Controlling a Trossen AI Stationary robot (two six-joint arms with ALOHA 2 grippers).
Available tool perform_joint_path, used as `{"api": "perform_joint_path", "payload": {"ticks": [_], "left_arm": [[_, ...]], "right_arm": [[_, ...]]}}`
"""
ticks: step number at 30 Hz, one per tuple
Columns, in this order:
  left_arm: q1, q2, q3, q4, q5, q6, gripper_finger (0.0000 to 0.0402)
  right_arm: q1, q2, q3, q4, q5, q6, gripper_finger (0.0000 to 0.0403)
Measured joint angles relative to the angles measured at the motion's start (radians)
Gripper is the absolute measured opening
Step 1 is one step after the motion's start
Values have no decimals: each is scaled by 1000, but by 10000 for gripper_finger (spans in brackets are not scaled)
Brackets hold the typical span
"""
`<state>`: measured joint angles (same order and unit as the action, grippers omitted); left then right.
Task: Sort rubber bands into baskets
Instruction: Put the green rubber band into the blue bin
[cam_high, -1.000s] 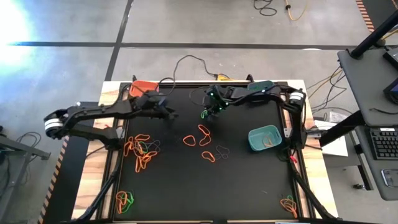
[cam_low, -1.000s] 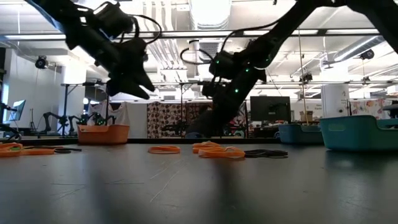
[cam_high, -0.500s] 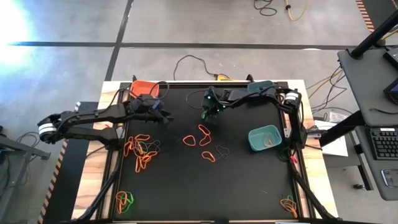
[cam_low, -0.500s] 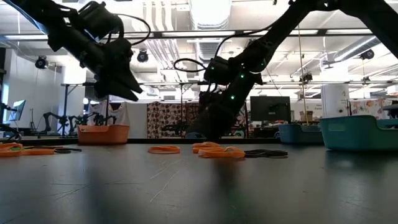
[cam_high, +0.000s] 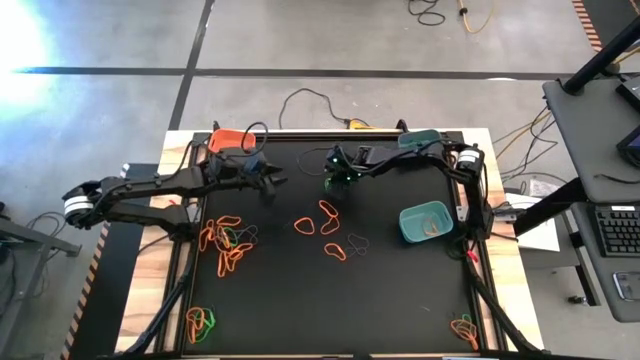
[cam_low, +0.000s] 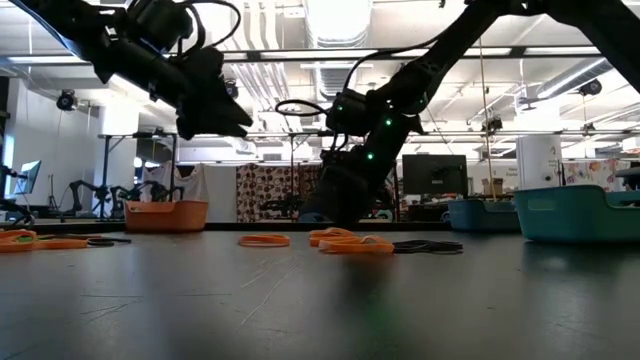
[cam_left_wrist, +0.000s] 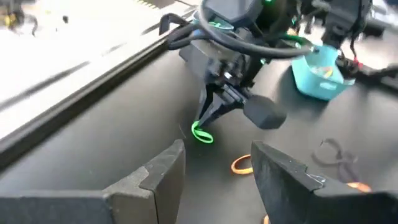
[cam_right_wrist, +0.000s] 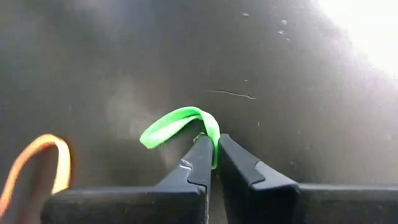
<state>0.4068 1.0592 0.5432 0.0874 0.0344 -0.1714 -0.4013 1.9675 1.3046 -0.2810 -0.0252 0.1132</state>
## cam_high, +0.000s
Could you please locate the yellow floor cable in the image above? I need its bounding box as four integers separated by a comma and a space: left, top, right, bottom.
492, 110, 554, 146
457, 0, 497, 35

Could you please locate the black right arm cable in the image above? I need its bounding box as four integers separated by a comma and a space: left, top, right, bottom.
297, 145, 341, 177

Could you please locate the grey smartphone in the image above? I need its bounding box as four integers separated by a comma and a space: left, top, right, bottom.
612, 271, 640, 302

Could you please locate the black desk cable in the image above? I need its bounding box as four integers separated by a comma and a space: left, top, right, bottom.
593, 172, 640, 185

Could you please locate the blue-grey plastic basket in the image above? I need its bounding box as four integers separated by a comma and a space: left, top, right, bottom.
397, 128, 444, 150

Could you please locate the white paper sheet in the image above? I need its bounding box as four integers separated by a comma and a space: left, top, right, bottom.
504, 178, 562, 253

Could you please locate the black keyboard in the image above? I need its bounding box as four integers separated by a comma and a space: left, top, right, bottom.
593, 203, 640, 259

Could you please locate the black table mat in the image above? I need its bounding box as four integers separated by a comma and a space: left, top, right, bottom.
192, 134, 476, 355

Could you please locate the black coiled floor cable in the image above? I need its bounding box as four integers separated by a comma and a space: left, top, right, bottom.
406, 0, 447, 28

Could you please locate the grey desk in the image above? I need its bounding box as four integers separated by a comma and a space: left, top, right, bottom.
542, 73, 640, 324

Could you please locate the orange plastic basket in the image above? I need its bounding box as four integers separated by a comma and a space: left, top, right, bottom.
207, 128, 257, 156

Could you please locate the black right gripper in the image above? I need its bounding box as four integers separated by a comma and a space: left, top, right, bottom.
324, 144, 376, 201

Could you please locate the black tablet screen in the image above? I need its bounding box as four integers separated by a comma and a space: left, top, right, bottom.
615, 125, 640, 170

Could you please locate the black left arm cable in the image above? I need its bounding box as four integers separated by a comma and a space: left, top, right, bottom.
240, 121, 270, 154

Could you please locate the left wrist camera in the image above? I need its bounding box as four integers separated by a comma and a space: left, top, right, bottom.
239, 149, 269, 176

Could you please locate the black desk base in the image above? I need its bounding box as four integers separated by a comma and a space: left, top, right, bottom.
512, 177, 601, 307

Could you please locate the black floor mat striped edge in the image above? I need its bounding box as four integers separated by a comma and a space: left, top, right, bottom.
571, 0, 640, 54
59, 162, 160, 360

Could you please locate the teal plastic basket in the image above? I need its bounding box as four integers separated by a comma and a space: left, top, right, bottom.
398, 200, 455, 245

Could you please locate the black monitor pole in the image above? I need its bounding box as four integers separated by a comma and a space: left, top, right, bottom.
562, 17, 640, 96

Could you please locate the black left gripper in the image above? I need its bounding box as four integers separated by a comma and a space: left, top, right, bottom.
207, 147, 289, 200

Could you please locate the grey side table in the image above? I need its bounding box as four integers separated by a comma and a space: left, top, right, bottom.
0, 199, 84, 360

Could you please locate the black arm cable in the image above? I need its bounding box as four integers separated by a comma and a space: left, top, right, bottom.
297, 145, 341, 177
240, 121, 270, 154

